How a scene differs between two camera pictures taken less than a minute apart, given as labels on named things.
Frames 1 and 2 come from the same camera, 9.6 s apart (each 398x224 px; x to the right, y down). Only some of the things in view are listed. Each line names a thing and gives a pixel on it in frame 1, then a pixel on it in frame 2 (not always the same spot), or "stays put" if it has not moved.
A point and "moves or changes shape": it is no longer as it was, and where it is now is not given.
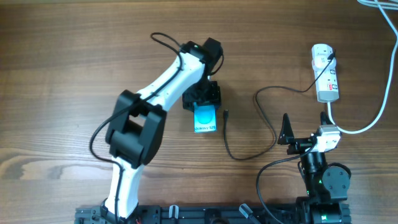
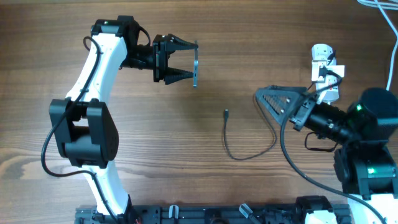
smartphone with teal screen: x=204 y=118 moves or changes shape
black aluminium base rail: x=196 y=214 stays put
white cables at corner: x=381 y=4 stays put
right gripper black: x=287 y=137 -> x=293 y=93
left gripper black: x=214 y=97 -> x=160 y=50
